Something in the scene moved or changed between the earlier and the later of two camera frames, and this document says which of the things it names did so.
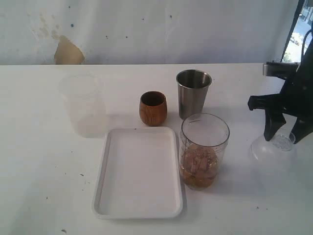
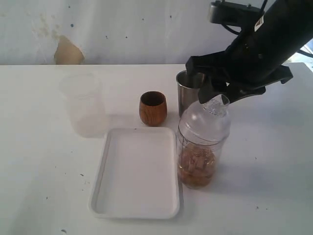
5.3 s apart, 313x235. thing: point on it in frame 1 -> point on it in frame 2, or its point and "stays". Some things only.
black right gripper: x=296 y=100 -> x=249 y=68
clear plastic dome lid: x=273 y=151 -> x=207 y=124
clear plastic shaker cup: x=204 y=137 stays
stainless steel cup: x=192 y=85 stays
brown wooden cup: x=153 y=108 stays
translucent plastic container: x=84 y=104 stays
